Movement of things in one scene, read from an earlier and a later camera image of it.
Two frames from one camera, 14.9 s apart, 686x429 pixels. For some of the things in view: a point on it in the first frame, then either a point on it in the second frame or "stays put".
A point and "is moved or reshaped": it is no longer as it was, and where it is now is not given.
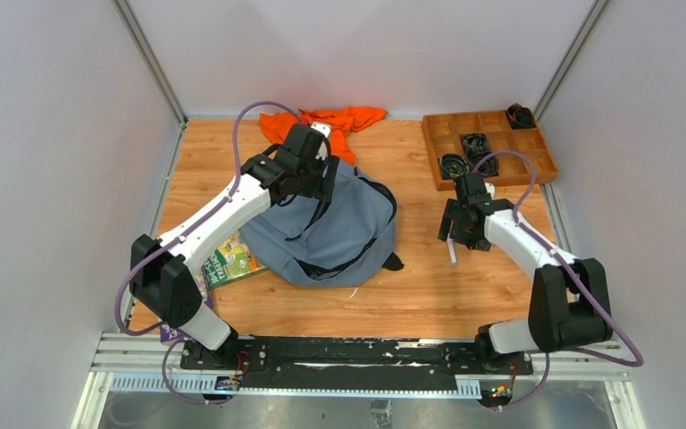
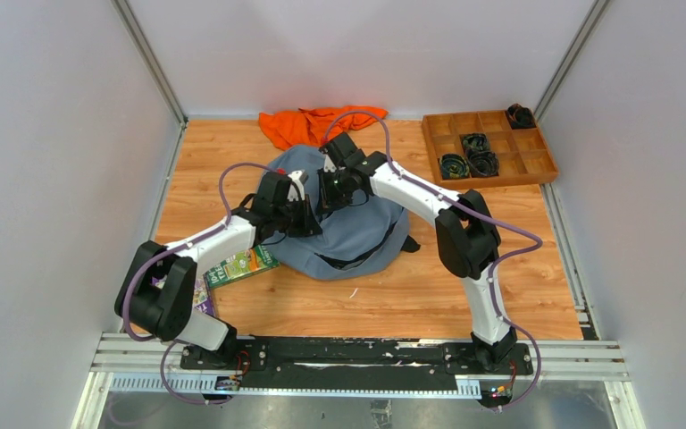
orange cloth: (338, 120) stays put
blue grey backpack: (333, 244) is moved or reshaped
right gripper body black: (468, 238) to (337, 191)
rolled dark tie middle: (475, 142) stays put
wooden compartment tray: (443, 133) stays put
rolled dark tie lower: (489, 166) stays put
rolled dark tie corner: (520, 117) stays put
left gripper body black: (327, 177) to (302, 219)
